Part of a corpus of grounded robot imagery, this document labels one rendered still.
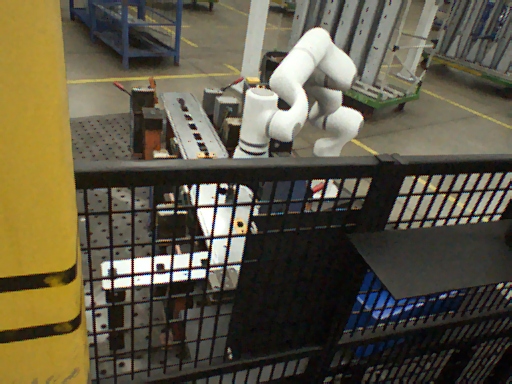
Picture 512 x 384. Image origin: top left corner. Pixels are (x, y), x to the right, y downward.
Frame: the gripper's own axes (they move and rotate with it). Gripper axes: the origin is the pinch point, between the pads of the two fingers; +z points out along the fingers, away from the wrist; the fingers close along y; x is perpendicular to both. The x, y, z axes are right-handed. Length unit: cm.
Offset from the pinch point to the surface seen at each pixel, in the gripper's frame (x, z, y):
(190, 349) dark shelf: 44, 9, 24
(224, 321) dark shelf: 37.8, 9.0, 15.5
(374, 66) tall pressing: -358, 57, -295
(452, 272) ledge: 67, -31, -5
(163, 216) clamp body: -2.9, 8.6, 23.4
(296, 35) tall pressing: -461, 50, -227
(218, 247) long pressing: 9.1, 12.0, 9.3
